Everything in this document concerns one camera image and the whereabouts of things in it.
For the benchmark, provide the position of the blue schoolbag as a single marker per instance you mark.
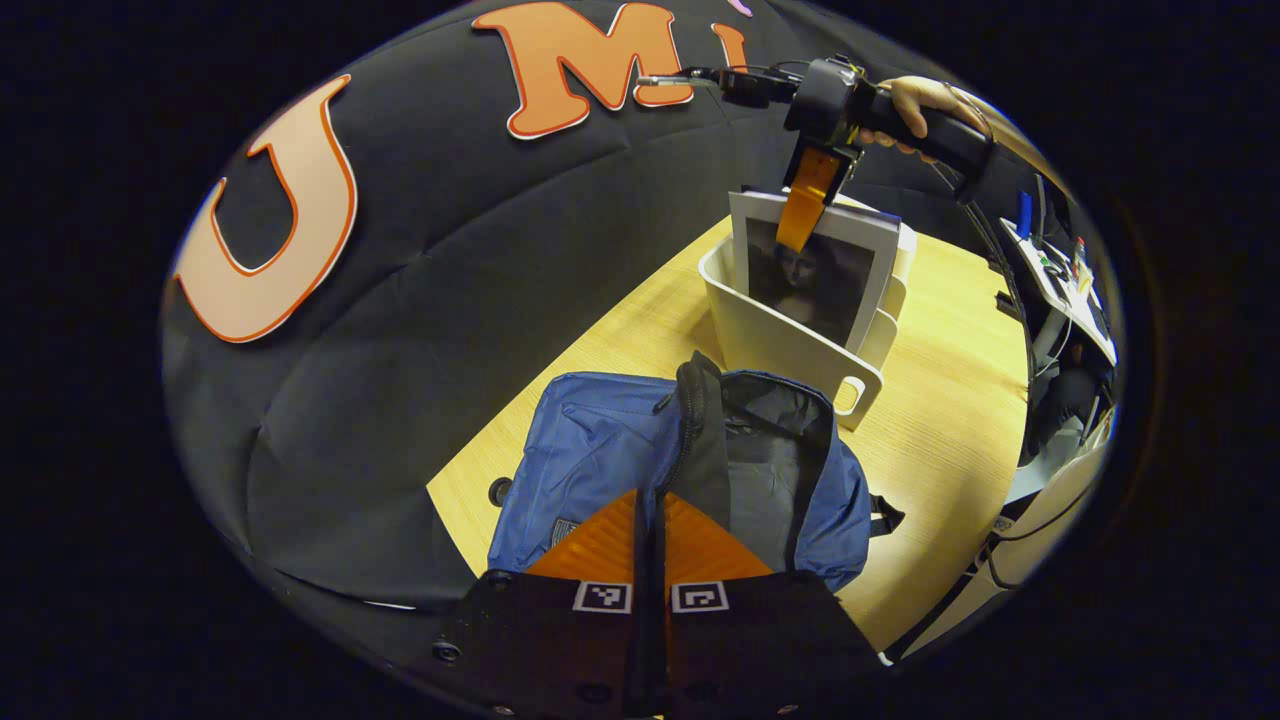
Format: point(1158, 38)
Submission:
point(600, 450)

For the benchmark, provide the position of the cluttered white side desk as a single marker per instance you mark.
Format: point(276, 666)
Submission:
point(1065, 290)

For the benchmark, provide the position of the grey portrait cover book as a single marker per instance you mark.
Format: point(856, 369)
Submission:
point(810, 280)

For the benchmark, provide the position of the small blue upright object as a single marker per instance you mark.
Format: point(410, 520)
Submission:
point(1024, 215)

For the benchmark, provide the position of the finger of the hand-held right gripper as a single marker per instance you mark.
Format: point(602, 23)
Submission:
point(810, 195)

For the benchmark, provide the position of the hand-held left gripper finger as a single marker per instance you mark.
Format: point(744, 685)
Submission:
point(643, 620)
point(661, 620)

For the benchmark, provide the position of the black round table grommet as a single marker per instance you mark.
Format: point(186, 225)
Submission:
point(500, 491)

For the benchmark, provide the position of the white furniture edge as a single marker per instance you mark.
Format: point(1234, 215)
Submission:
point(1040, 510)

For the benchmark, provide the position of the white plastic bookshelf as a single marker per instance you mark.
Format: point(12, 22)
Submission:
point(780, 350)

